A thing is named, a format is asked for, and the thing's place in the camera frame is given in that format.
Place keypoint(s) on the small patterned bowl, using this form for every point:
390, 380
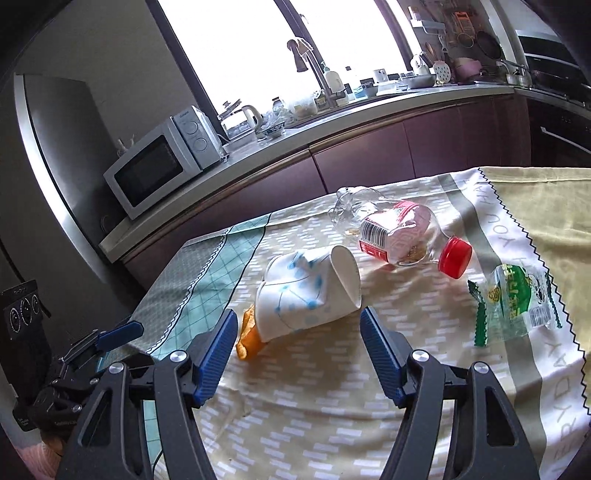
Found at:
274, 131

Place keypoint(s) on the grey refrigerator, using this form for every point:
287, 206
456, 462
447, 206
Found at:
69, 150

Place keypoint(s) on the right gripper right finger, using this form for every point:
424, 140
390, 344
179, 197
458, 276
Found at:
389, 352

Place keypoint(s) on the metal stovetop kettle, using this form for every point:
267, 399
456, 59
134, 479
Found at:
516, 75

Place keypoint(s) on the patterned tablecloth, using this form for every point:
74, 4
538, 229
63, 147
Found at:
411, 331

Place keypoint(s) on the white kitchen countertop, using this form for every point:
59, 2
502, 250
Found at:
253, 157

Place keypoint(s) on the white microwave oven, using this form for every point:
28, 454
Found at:
173, 153

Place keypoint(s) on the kitchen sink faucet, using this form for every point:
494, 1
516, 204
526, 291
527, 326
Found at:
304, 59

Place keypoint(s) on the glass electric kettle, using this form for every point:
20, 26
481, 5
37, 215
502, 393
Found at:
237, 118

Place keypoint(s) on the orange peel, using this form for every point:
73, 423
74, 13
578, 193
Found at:
249, 343

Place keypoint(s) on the crushed plastic bottle red cap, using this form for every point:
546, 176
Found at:
402, 233

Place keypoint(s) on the pink sleeved right forearm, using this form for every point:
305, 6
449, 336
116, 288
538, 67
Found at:
43, 459

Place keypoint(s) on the white blue paper cup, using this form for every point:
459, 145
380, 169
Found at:
305, 289

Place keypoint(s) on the black frying pan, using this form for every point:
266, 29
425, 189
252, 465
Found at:
489, 45

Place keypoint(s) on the green clear candy wrapper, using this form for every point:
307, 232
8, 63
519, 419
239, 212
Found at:
511, 302

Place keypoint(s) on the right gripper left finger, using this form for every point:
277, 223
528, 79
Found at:
209, 353

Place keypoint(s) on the dark red base cabinets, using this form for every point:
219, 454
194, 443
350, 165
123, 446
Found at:
486, 131

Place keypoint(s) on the pink bowl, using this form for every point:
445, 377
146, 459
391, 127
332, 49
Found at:
467, 69

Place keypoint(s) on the black built-in oven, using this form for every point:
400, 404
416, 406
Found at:
558, 104

